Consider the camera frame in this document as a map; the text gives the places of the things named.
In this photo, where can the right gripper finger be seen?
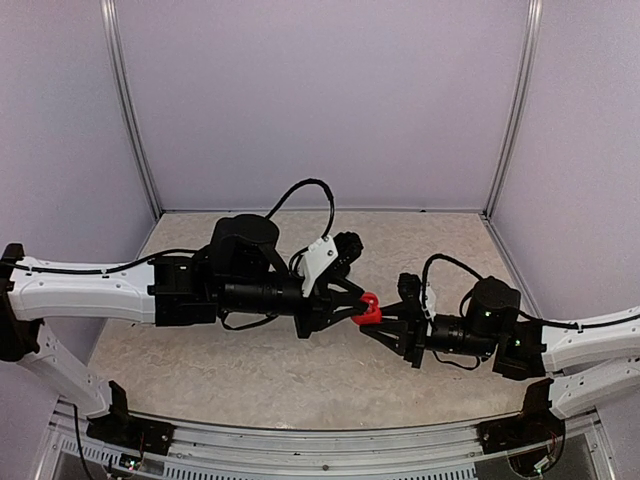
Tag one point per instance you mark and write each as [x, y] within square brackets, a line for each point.
[391, 335]
[406, 309]

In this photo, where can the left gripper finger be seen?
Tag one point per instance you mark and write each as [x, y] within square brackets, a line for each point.
[325, 320]
[340, 289]

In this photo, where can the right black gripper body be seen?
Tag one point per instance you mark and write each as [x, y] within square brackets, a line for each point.
[416, 342]

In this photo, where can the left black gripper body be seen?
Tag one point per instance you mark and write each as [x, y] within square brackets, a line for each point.
[316, 311]

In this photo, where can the red earbud charging case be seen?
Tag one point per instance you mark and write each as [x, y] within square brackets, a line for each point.
[372, 315]

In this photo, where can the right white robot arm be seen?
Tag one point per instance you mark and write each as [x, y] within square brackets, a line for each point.
[578, 364]

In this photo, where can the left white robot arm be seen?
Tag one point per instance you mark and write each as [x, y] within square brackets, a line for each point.
[238, 271]

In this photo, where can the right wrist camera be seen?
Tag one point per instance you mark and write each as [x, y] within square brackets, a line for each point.
[410, 286]

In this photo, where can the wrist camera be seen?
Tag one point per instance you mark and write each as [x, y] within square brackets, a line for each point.
[410, 286]
[329, 259]

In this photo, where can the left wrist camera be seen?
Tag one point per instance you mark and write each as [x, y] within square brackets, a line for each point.
[329, 259]

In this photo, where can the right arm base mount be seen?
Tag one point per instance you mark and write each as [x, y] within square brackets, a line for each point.
[533, 424]

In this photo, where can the front aluminium rail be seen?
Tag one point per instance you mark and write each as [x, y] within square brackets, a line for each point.
[208, 451]

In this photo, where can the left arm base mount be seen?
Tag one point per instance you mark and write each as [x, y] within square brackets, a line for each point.
[119, 427]

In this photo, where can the right aluminium frame post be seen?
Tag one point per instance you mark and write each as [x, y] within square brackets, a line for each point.
[517, 106]

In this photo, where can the aluminium frame post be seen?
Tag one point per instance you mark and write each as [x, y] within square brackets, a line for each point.
[117, 61]
[517, 106]

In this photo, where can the left aluminium frame post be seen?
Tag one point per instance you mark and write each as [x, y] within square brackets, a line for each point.
[117, 61]

